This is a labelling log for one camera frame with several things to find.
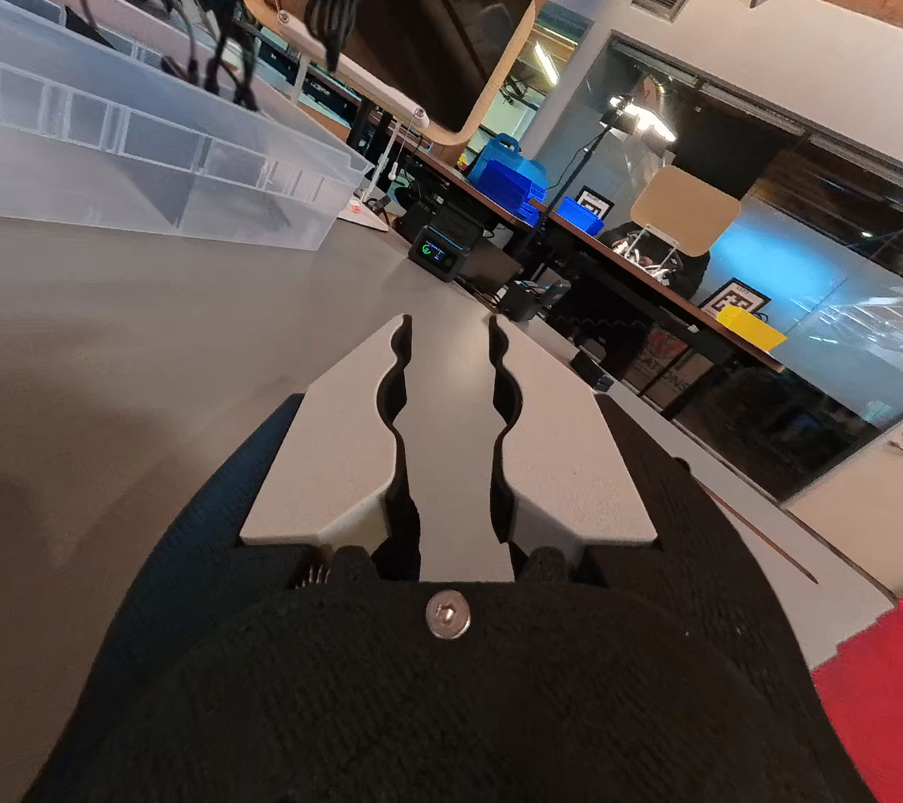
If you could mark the studio light on stand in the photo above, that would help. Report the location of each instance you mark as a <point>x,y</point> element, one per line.
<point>617,119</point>

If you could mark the printed cardboard box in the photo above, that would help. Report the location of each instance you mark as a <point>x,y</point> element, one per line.
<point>663,366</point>

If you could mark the blue plastic bin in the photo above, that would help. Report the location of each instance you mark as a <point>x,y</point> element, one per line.
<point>582,218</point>

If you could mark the black white printed tag sign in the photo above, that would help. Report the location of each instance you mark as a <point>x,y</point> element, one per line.
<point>596,203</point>
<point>734,302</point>

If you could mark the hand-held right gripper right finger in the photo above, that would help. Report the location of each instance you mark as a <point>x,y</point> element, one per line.
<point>571,471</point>

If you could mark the blue tote bag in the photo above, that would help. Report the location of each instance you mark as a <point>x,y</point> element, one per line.
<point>497,154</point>

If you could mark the small black box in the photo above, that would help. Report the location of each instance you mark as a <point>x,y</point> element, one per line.
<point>589,369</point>

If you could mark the yellow plastic bin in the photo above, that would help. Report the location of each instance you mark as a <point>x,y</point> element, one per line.
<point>751,328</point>

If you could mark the long wooden table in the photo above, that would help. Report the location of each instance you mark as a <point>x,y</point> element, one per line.
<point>451,170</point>
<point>677,299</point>

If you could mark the white mirror stand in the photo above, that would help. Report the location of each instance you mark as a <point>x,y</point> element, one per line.
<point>381,94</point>

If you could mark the wooden framed mirror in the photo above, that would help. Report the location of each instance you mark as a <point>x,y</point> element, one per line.
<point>437,6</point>

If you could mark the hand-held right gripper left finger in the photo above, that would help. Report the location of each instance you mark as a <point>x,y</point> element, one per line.
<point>324,464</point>

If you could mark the stack of blue bins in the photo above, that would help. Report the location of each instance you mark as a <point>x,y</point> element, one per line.
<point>515,186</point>

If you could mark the red plastic bin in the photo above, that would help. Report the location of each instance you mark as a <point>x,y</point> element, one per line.
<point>868,711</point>

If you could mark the clear plastic bin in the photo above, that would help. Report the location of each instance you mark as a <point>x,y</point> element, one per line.
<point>176,182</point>

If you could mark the black power station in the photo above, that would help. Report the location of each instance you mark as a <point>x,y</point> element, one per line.
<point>434,256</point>

